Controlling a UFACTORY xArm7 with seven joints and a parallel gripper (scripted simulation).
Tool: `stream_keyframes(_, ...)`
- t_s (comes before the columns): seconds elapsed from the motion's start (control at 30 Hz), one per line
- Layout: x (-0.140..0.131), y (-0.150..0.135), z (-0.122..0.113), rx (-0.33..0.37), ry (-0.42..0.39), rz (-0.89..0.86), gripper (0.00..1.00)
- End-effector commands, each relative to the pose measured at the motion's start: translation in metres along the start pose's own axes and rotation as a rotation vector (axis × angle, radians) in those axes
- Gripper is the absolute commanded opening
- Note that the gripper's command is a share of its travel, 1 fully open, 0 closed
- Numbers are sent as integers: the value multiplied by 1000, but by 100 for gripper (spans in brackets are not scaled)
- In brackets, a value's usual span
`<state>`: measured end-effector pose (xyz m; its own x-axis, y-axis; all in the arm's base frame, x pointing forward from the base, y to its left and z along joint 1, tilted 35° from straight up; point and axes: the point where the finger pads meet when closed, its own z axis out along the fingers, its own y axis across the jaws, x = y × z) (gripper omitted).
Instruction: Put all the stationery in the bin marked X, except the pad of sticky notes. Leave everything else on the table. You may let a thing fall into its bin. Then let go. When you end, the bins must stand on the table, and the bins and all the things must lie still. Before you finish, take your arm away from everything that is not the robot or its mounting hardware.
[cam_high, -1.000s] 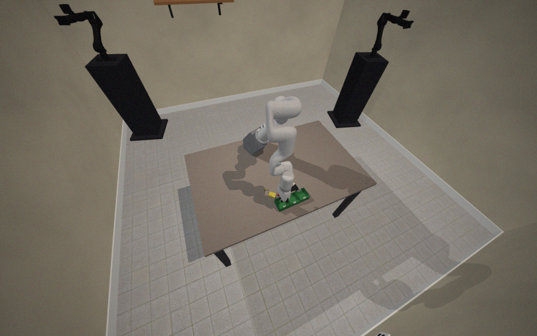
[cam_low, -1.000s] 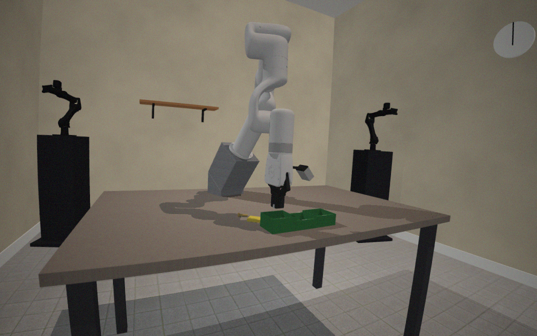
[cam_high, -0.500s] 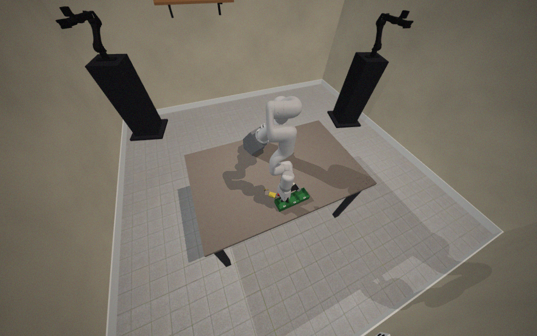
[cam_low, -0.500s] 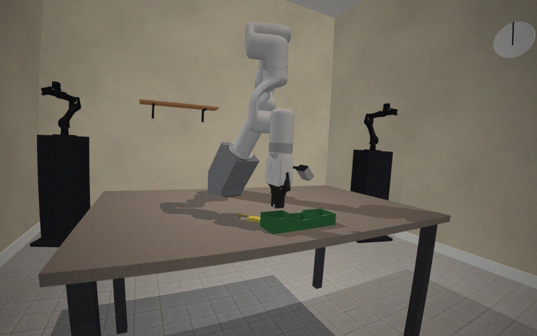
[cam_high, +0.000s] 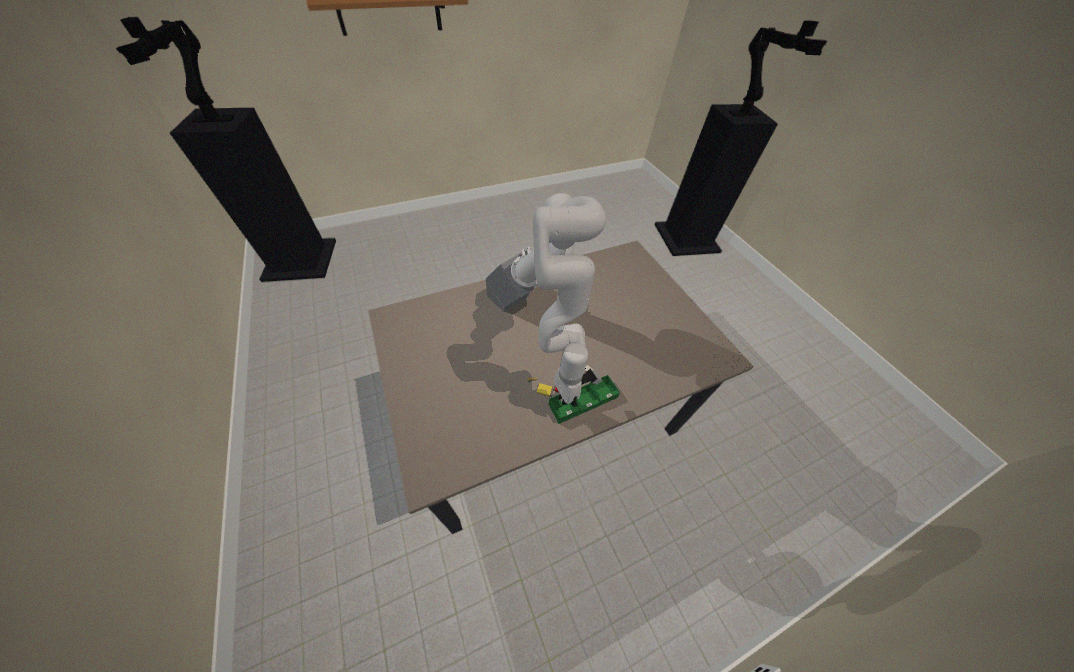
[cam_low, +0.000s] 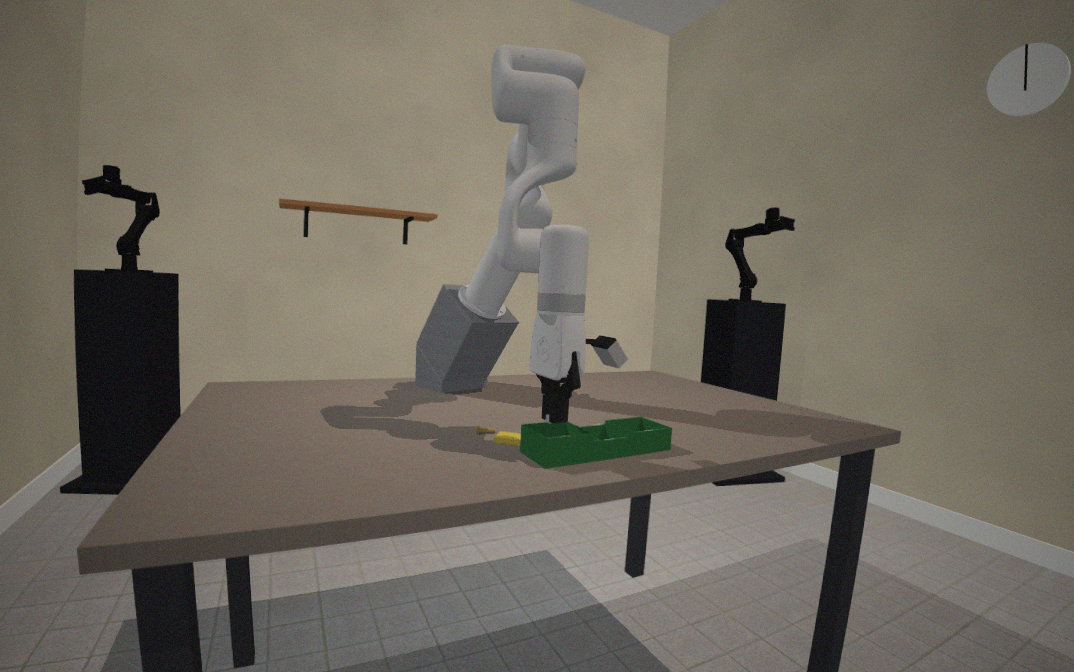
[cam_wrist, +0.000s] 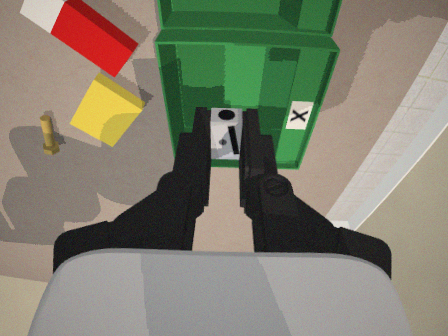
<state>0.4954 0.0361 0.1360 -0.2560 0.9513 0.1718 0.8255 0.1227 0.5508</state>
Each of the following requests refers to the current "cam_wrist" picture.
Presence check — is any brass bolt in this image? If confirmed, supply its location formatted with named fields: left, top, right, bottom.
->
left=40, top=115, right=60, bottom=155

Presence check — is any yellow sticky note pad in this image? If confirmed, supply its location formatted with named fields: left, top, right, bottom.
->
left=70, top=73, right=145, bottom=147

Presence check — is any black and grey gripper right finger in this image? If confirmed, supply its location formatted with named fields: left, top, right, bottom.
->
left=239, top=109, right=392, bottom=279

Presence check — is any green rack of bins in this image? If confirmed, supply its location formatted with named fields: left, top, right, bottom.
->
left=155, top=0, right=342, bottom=170

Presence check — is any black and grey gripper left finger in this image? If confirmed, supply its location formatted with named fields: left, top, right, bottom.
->
left=53, top=107, right=211, bottom=273

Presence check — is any silver pencil sharpener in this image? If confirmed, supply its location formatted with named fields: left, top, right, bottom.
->
left=210, top=108, right=243, bottom=160

